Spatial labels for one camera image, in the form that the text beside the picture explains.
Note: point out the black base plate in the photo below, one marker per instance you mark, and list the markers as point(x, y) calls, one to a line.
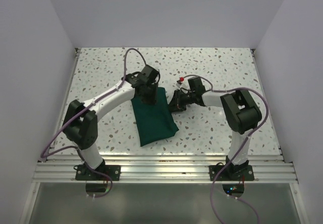
point(242, 172)
point(85, 174)

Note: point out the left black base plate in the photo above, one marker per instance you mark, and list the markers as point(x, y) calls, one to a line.
point(85, 174)

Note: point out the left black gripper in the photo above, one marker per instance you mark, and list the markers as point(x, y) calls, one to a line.
point(151, 100)

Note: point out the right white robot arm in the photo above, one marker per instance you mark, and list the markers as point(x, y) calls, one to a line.
point(241, 112)

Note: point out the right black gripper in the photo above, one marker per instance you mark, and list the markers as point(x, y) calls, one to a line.
point(173, 106)

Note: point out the right wrist camera red-capped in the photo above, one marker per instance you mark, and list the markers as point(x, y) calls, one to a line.
point(181, 83)

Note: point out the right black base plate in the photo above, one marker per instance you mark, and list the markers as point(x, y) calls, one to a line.
point(242, 172)

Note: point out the green surgical drape cloth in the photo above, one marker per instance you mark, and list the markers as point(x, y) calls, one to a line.
point(154, 122)

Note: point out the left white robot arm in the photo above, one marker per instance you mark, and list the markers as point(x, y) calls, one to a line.
point(80, 124)

